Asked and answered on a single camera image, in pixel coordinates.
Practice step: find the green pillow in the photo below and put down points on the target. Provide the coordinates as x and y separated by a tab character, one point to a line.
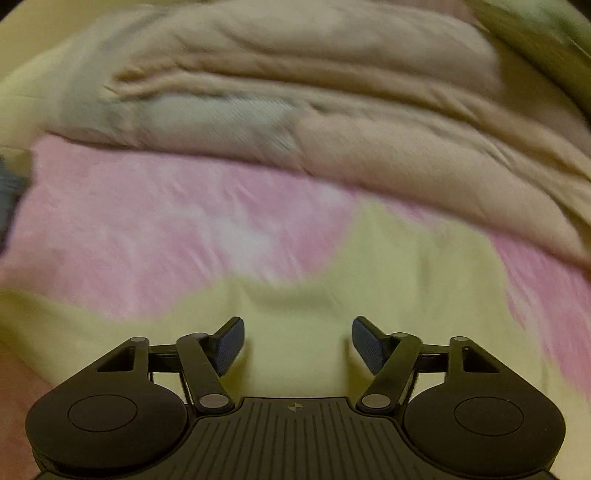
540	41

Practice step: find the pink floral blanket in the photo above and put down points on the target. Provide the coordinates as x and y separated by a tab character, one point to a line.
161	221

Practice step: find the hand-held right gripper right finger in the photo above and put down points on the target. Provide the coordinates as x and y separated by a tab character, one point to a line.
367	345

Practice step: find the pale pink folded blanket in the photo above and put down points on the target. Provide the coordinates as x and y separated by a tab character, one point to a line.
300	50

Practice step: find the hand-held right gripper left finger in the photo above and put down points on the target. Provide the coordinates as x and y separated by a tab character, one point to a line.
231	344

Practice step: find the blue denim shorts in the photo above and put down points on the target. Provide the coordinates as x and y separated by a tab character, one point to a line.
11	198

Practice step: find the cream padded headboard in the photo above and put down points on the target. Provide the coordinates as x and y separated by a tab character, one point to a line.
27	101

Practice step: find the beige shirt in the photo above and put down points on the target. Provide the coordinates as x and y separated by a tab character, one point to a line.
300	295

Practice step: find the grey and beige quilt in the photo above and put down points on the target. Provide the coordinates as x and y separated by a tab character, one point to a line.
415	157

